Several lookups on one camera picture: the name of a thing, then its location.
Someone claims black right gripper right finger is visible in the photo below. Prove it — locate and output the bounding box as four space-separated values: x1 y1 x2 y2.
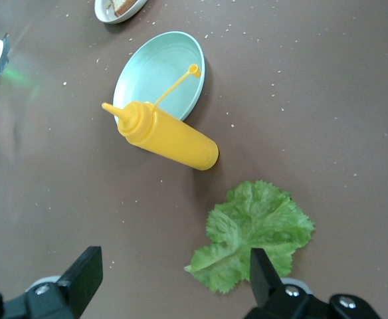
243 247 383 319

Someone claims mint green plate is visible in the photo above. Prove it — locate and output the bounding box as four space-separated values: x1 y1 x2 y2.
112 31 206 124

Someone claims beige plate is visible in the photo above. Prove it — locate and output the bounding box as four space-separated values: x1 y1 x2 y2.
94 0 147 25

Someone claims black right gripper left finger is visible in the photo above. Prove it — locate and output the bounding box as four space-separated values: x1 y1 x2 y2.
0 245 104 319

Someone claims brown tablecloth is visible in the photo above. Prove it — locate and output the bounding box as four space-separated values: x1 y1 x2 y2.
0 0 388 319

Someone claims brown bread slice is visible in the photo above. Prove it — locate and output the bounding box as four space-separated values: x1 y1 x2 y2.
113 0 138 17

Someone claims green lettuce leaf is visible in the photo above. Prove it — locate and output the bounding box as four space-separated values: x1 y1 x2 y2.
184 179 316 294

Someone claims yellow squeeze bottle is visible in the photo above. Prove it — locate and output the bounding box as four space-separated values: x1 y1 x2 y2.
101 64 220 171

